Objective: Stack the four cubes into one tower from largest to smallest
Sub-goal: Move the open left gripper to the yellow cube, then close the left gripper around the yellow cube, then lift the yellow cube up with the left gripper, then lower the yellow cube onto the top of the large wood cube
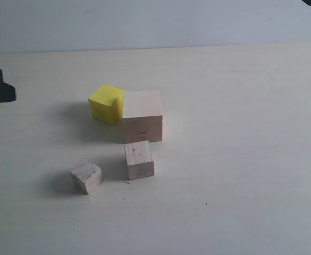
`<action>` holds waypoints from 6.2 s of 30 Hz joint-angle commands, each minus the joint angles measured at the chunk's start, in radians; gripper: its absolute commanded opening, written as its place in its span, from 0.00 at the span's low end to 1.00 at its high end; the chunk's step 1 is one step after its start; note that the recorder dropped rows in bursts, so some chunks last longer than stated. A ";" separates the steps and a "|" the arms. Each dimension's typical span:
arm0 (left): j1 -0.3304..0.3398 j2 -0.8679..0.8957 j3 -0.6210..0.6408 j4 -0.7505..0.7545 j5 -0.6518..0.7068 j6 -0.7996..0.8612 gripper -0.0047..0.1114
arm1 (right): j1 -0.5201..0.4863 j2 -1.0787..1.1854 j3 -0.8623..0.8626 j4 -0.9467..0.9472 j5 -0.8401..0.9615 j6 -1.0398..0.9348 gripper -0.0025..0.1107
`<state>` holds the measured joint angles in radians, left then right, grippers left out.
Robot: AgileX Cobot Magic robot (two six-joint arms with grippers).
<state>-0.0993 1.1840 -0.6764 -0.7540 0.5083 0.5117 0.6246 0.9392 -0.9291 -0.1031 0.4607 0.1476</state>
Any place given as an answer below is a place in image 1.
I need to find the yellow painted wooden cube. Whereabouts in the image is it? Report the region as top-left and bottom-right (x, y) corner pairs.
(88, 84), (124, 125)

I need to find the large plain wooden cube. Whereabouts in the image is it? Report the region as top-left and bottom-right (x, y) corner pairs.
(122, 90), (163, 143)

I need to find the medium plain wooden cube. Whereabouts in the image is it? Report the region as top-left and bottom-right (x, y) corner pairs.
(124, 140), (155, 181)

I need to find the small plain wooden cube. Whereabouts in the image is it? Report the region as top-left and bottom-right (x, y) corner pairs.
(70, 159), (103, 194)

